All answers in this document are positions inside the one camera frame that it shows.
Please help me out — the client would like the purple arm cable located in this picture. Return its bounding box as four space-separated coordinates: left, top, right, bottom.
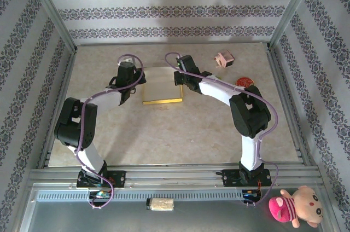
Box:
164 52 279 207
73 54 145 210

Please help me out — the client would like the aluminium frame side rail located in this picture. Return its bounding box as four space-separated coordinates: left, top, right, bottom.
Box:
266 45 313 169
37 47 79 169

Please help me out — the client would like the white wrapped bundle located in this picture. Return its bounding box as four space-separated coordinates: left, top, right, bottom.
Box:
146 198 175 212

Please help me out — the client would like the small pink toy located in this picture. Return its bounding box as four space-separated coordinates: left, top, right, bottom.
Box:
214 50 235 69

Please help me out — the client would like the grey metal sheet panel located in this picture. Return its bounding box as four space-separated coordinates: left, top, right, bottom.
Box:
17 182 336 232

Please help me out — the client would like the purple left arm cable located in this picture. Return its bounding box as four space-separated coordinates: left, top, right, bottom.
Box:
73 54 145 210

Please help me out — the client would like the yellow white cardboard box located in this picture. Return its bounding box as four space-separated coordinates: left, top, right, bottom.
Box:
142 66 184 106

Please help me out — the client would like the slotted grey cable duct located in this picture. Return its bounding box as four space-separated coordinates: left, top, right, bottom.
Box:
35 189 263 202

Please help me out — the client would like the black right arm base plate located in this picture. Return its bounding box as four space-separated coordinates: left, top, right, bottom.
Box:
223 169 272 188

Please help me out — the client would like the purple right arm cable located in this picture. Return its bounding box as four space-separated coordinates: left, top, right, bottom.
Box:
164 52 279 207

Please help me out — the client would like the thin aluminium frame rail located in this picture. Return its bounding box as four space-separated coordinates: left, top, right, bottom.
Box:
75 40 270 47

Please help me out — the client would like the red round disc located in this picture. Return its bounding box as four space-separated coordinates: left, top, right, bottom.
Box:
236 76 255 88

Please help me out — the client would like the pink plush pig toy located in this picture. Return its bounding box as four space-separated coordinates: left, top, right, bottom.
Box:
268 185 325 229

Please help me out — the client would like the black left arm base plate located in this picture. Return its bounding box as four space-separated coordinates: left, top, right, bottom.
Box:
76 170 127 189

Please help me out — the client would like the wide aluminium mounting rail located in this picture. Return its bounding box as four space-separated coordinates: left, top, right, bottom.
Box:
27 164 325 191

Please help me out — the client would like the aluminium frame post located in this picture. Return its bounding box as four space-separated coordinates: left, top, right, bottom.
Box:
23 0 78 52
267 0 323 51

